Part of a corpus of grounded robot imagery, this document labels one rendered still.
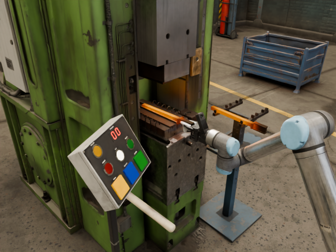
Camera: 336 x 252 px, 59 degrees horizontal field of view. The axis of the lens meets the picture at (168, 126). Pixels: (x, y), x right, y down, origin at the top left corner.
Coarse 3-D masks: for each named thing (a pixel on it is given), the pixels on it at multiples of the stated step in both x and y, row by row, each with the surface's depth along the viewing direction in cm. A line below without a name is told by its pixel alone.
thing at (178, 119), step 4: (144, 104) 195; (148, 104) 195; (148, 108) 192; (152, 108) 189; (156, 108) 189; (160, 112) 185; (164, 112) 183; (168, 112) 183; (168, 116) 180; (172, 116) 178; (176, 116) 178; (176, 120) 176; (180, 120) 175; (184, 120) 172; (188, 120) 172; (192, 124) 170
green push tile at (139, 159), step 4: (140, 152) 140; (136, 156) 137; (140, 156) 139; (144, 156) 142; (136, 160) 136; (140, 160) 138; (144, 160) 141; (136, 164) 136; (140, 164) 137; (144, 164) 140; (140, 168) 137
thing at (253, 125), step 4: (212, 108) 201; (216, 108) 199; (220, 108) 199; (220, 112) 197; (224, 112) 194; (228, 112) 194; (228, 116) 192; (232, 116) 190; (236, 116) 189; (236, 120) 188; (244, 120) 184; (248, 120) 184; (248, 124) 182; (252, 124) 179; (256, 124) 178; (260, 124) 177; (252, 128) 180; (256, 128) 179; (260, 128) 177; (264, 128) 175; (260, 132) 177; (264, 132) 176
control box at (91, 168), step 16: (112, 128) 130; (128, 128) 139; (80, 144) 122; (96, 144) 118; (112, 144) 127; (80, 160) 113; (96, 160) 116; (112, 160) 124; (128, 160) 132; (96, 176) 114; (112, 176) 121; (96, 192) 118; (112, 192) 118; (128, 192) 126; (112, 208) 120
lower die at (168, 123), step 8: (152, 104) 199; (144, 112) 188; (152, 112) 188; (144, 120) 181; (152, 120) 181; (160, 120) 179; (168, 120) 179; (152, 128) 177; (160, 128) 172; (168, 128) 172; (176, 128) 178; (168, 136) 175
